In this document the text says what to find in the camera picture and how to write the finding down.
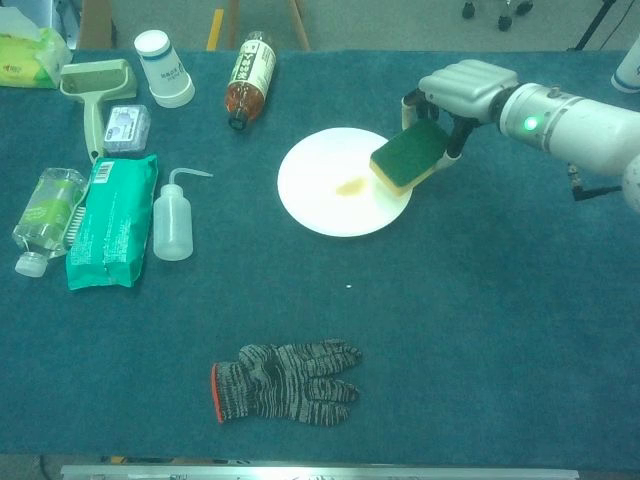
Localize right robot hand silver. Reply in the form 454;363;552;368
401;59;519;174

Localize yellow green tissue pack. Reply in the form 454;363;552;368
0;9;74;91

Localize green yellow sponge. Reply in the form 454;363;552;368
369;118;451;197

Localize grey knit work glove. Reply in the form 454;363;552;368
210;338;364;429

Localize white lidded jar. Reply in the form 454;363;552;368
133;29;196;109

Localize beige lint roller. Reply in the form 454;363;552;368
59;58;140;164

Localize clear water bottle green label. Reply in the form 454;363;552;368
12;167;90;277

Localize teal wet wipes pack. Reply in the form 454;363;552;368
65;153;159;292

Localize aluminium rail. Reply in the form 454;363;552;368
60;464;580;480

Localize clear squeeze wash bottle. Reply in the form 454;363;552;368
152;168;215;261

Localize wheeled chair base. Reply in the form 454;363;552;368
459;0;535;32

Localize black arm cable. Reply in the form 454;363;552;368
567;164;626;202

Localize teal table cloth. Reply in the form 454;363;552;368
0;48;640;457

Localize white cup blue band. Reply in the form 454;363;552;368
610;37;640;95

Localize wooden stand legs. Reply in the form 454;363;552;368
207;0;312;51

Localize white round plate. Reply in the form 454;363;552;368
278;127;414;239

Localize brown tea bottle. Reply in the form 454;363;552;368
224;30;278;132

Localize black tripod leg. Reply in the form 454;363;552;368
567;0;621;52

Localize purple cotton swab box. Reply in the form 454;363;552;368
102;104;151;155

